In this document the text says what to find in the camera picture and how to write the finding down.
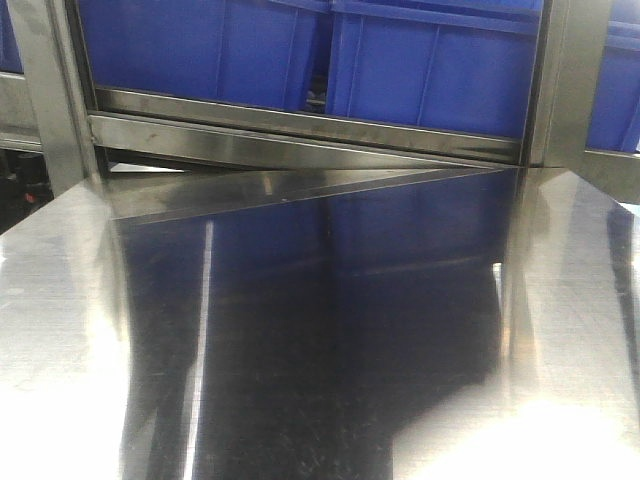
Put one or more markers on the blue plastic bin on shelf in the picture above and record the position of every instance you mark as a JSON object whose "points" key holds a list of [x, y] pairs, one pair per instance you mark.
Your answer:
{"points": [[258, 53]]}

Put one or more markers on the stainless steel shelf frame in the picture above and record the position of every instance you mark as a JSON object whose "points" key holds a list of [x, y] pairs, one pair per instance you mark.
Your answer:
{"points": [[56, 109]]}

